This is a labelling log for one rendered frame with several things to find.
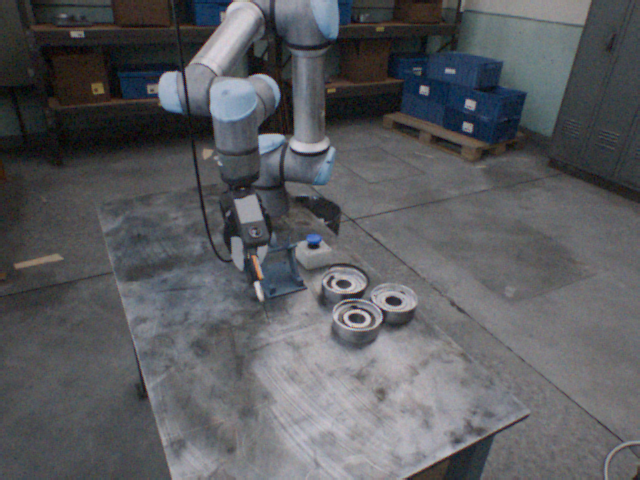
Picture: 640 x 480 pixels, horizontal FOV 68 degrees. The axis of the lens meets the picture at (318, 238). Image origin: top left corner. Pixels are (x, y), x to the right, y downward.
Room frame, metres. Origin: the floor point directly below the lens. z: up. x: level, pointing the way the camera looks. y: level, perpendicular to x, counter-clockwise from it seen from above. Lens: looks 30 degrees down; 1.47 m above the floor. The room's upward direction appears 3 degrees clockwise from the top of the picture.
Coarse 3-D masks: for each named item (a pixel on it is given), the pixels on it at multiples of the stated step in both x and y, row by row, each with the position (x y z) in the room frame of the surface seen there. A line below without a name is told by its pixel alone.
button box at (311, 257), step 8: (296, 248) 1.06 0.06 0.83; (304, 248) 1.04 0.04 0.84; (312, 248) 1.04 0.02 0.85; (320, 248) 1.05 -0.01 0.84; (328, 248) 1.05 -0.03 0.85; (296, 256) 1.06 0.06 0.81; (304, 256) 1.02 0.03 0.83; (312, 256) 1.01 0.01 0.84; (320, 256) 1.03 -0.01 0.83; (328, 256) 1.04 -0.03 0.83; (304, 264) 1.02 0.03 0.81; (312, 264) 1.01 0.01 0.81; (320, 264) 1.03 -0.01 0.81; (328, 264) 1.04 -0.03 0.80
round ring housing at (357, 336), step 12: (348, 300) 0.84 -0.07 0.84; (360, 300) 0.84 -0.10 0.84; (336, 312) 0.81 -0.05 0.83; (348, 312) 0.81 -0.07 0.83; (360, 312) 0.81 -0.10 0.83; (372, 312) 0.81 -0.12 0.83; (336, 324) 0.76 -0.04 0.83; (360, 324) 0.77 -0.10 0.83; (348, 336) 0.74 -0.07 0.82; (360, 336) 0.74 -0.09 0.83; (372, 336) 0.75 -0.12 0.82
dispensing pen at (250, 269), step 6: (246, 252) 0.81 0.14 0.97; (246, 258) 0.79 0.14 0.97; (252, 258) 0.79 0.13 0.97; (246, 264) 0.78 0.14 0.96; (252, 264) 0.78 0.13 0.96; (246, 270) 0.78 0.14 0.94; (252, 270) 0.77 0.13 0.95; (246, 276) 0.79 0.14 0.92; (252, 276) 0.76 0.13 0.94; (258, 276) 0.77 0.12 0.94; (252, 282) 0.77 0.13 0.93; (258, 282) 0.77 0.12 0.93; (258, 288) 0.76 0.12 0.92; (258, 294) 0.75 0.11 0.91; (264, 300) 0.75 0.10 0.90; (264, 306) 0.74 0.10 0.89
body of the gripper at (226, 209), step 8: (224, 176) 0.78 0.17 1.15; (256, 176) 0.79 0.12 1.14; (232, 184) 0.77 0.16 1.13; (240, 184) 0.77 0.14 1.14; (248, 184) 0.77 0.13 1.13; (224, 192) 0.84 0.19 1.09; (256, 192) 0.84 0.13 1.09; (224, 200) 0.81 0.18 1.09; (224, 208) 0.80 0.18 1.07; (232, 208) 0.78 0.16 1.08; (264, 208) 0.80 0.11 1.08; (224, 216) 0.82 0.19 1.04; (232, 216) 0.77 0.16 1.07; (264, 216) 0.79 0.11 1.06; (232, 224) 0.77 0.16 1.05
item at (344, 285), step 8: (328, 272) 0.95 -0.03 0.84; (336, 272) 0.96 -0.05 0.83; (344, 272) 0.96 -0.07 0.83; (352, 272) 0.96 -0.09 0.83; (336, 280) 0.93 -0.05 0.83; (344, 280) 0.93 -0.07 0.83; (352, 280) 0.93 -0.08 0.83; (360, 280) 0.93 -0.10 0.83; (328, 288) 0.88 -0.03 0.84; (336, 288) 0.89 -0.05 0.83; (344, 288) 0.93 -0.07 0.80; (352, 288) 0.90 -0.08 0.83; (360, 288) 0.90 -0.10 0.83; (328, 296) 0.88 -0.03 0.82; (336, 296) 0.86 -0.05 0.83; (344, 296) 0.86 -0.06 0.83; (352, 296) 0.86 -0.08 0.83; (360, 296) 0.88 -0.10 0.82; (336, 304) 0.87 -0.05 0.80
